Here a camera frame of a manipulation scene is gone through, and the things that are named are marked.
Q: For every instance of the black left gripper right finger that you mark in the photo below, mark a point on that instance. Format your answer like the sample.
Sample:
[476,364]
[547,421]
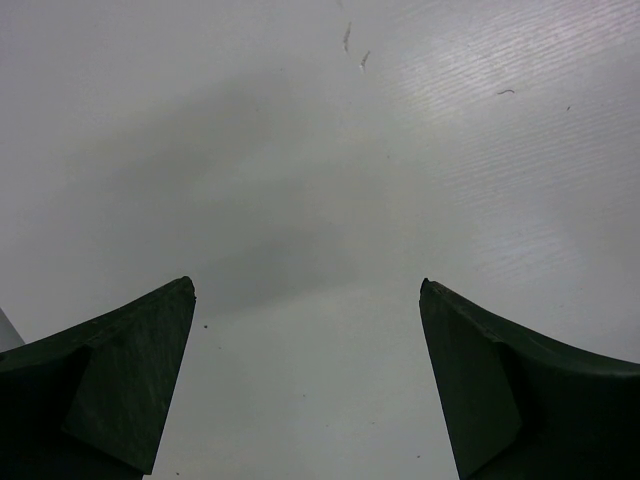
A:
[520,405]

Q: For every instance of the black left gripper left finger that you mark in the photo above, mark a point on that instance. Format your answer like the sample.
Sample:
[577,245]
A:
[91,402]

